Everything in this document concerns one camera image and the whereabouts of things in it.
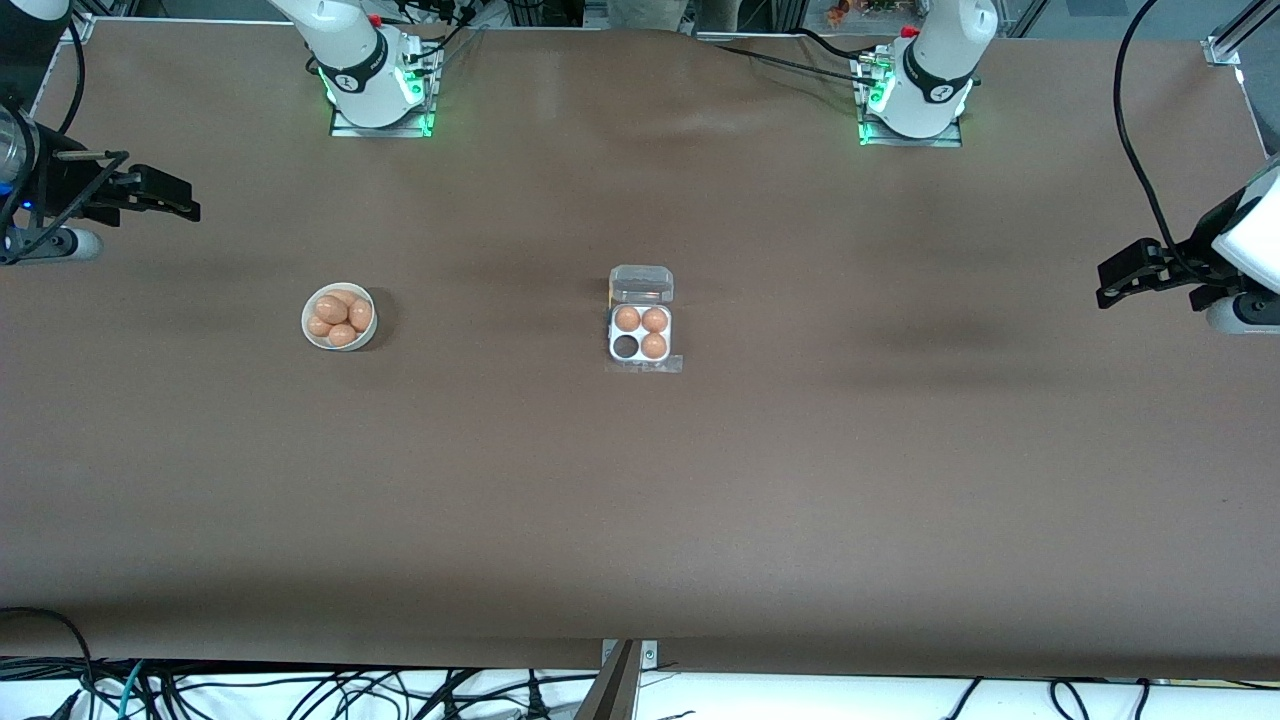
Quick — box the metal table edge bracket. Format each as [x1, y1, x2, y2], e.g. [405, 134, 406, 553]
[600, 639, 660, 673]

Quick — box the clear plastic egg carton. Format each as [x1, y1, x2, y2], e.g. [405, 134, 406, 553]
[606, 264, 685, 376]

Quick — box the aluminium frame profile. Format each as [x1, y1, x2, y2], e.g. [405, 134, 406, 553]
[30, 12, 97, 117]
[1203, 0, 1280, 68]

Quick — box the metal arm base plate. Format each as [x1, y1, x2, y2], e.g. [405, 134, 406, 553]
[329, 98, 438, 140]
[857, 112, 964, 150]

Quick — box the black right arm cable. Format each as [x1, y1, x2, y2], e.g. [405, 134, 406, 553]
[58, 18, 89, 137]

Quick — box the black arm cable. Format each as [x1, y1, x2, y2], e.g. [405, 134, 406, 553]
[58, 18, 89, 137]
[1113, 0, 1206, 276]

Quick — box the white round bowl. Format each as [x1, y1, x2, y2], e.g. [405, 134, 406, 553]
[301, 282, 379, 352]

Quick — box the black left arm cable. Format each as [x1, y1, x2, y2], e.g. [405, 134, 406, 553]
[1113, 0, 1206, 276]

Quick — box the teal cable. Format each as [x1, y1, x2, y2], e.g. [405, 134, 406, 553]
[116, 659, 148, 720]

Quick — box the dark support beam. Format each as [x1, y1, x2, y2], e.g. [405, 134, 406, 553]
[574, 640, 642, 720]

